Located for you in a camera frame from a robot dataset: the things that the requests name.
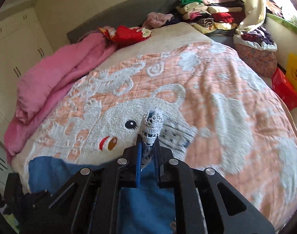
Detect red floral cloth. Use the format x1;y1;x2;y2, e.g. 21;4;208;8
98;25;151;45

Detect window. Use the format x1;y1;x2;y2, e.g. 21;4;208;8
268;0;297;27

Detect white wardrobe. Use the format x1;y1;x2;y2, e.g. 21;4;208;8
0;7;54;191

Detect red box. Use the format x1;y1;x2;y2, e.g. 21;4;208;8
271;68;297;111

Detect pile of dark purple clothes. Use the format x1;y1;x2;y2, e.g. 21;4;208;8
240;26;277;51

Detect pink fluffy cloth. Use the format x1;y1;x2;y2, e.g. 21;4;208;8
142;12;174;30

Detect blue denim pants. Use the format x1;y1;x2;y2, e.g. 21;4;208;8
29;106;198;234

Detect green-edged cloth on sill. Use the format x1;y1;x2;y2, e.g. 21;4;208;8
267;12;297;31

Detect pile of folded clothes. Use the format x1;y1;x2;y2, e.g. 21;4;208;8
163;0;246;33

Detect pink floral bag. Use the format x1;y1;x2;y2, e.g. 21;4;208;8
234;41;278;78

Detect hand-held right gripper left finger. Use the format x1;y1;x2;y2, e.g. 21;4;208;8
20;134;143;234

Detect grey bed headboard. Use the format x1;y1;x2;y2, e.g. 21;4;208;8
67;0;178;44

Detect peach printed blanket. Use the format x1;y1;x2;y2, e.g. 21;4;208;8
11;22;297;230

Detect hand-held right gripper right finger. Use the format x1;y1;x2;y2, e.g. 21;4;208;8
152;136;277;234

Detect cream curtain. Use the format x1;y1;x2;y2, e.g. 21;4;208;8
235;0;267;36

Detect pink quilt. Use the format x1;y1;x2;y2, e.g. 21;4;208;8
4;32;118;162

